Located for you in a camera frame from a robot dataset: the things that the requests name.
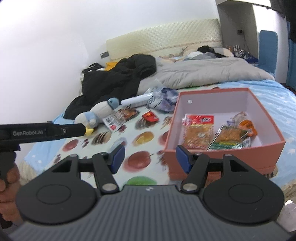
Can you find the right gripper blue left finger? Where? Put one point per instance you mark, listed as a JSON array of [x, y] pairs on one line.
[[116, 158]]

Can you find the barcode meat snack packet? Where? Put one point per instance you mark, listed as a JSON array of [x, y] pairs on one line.
[[116, 120]]

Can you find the blue curtain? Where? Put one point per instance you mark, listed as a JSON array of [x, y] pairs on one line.
[[291, 60]]

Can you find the small red foil snack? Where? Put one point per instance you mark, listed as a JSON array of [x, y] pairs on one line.
[[150, 117]]

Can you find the grey blanket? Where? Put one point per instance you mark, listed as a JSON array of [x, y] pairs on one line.
[[193, 73]]

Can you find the white cylinder tube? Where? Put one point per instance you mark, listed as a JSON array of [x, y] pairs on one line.
[[136, 101]]

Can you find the clear blue plastic bag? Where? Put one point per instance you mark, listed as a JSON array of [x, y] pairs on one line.
[[161, 97]]

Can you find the cream quilted headboard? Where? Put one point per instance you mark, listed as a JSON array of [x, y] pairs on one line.
[[166, 39]]

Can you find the green white cracker snack pack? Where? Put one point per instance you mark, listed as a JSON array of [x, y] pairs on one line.
[[228, 138]]

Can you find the orange clear noodle snack bag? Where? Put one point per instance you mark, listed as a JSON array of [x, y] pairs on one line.
[[242, 121]]

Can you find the blue bed sheet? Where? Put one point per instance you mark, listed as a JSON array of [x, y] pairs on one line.
[[277, 100]]

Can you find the blue chair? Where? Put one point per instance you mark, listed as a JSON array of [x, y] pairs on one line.
[[268, 51]]

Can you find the fruit print mat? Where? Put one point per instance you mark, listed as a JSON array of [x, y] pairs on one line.
[[144, 161]]

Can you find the person's left hand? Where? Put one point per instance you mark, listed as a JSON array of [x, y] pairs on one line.
[[8, 207]]

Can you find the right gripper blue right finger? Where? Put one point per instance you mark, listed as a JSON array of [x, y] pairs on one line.
[[184, 158]]

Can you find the pile of clothes on bed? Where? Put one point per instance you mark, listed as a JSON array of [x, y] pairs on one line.
[[205, 52]]

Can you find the white blue plush duck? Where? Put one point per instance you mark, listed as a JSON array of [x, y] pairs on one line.
[[91, 119]]

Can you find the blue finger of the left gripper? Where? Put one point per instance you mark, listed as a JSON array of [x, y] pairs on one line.
[[69, 130]]

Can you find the red yellow tofu snack pack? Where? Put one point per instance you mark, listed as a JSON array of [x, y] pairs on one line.
[[198, 131]]

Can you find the black jacket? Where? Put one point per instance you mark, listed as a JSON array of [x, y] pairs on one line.
[[121, 82]]

